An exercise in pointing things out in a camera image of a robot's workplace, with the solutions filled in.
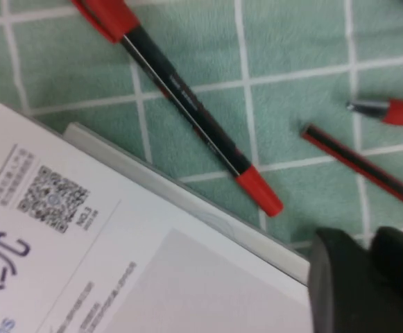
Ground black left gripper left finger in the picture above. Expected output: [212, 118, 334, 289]
[307, 225, 379, 333]

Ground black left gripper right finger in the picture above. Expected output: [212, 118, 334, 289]
[366, 225, 403, 333]

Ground red and black pen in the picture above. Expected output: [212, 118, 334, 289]
[69, 0, 285, 219]

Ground red gel pen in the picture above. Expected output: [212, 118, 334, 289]
[345, 99, 403, 131]

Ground dark red pencil with eraser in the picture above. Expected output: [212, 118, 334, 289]
[300, 123, 403, 216]

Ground magazine with man on cover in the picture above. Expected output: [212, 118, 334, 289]
[0, 101, 313, 333]

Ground green checked tablecloth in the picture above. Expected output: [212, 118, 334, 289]
[0, 0, 403, 275]

